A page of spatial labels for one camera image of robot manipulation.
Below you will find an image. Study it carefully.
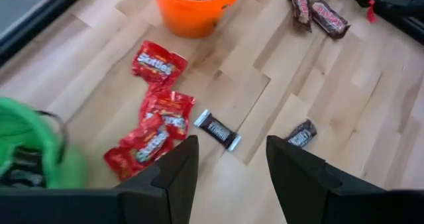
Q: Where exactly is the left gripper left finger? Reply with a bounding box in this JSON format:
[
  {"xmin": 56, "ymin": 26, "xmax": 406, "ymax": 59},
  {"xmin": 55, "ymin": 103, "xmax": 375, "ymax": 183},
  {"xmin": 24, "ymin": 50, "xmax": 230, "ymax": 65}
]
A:
[{"xmin": 115, "ymin": 135, "xmax": 199, "ymax": 224}]

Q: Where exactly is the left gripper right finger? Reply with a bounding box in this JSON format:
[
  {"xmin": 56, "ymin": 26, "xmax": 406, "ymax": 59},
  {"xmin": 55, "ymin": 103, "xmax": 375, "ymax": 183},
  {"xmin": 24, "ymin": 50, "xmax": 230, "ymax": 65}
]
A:
[{"xmin": 266, "ymin": 135, "xmax": 343, "ymax": 224}]

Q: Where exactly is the dark Hershey's bar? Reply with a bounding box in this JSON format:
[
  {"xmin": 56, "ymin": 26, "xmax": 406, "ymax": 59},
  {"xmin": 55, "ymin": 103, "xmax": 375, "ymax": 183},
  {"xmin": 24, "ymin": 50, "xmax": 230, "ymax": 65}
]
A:
[
  {"xmin": 0, "ymin": 147, "xmax": 47, "ymax": 188},
  {"xmin": 285, "ymin": 119, "xmax": 318, "ymax": 148},
  {"xmin": 193, "ymin": 109, "xmax": 242, "ymax": 153}
]

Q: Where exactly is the red Skittles pack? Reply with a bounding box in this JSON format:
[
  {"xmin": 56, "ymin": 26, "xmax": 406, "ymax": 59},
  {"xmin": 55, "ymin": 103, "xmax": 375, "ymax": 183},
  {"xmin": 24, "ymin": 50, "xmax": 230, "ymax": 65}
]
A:
[
  {"xmin": 119, "ymin": 123, "xmax": 175, "ymax": 164},
  {"xmin": 103, "ymin": 146, "xmax": 143, "ymax": 182},
  {"xmin": 138, "ymin": 89, "xmax": 196, "ymax": 141},
  {"xmin": 131, "ymin": 40, "xmax": 189, "ymax": 87}
]

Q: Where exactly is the brown PayDay bar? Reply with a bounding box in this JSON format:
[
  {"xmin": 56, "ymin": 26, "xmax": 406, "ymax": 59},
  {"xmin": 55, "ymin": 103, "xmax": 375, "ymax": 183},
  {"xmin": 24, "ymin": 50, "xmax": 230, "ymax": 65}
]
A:
[
  {"xmin": 309, "ymin": 0, "xmax": 351, "ymax": 40},
  {"xmin": 287, "ymin": 0, "xmax": 313, "ymax": 32}
]

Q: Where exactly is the green plastic bucket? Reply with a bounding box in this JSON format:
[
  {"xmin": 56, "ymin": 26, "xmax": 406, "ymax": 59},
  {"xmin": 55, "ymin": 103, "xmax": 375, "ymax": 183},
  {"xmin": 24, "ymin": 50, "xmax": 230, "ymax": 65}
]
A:
[{"xmin": 0, "ymin": 96, "xmax": 89, "ymax": 189}]

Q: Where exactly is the orange pumpkin bucket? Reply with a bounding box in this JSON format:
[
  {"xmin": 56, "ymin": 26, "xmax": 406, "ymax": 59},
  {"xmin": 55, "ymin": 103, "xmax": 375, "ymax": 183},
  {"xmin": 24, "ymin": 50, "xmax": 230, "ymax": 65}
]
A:
[{"xmin": 150, "ymin": 0, "xmax": 244, "ymax": 39}]

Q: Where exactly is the small red tag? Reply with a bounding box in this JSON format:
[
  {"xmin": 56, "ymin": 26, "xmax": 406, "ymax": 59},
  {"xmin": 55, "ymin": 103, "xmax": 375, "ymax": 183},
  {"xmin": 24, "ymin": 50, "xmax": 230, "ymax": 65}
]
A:
[{"xmin": 366, "ymin": 0, "xmax": 378, "ymax": 25}]

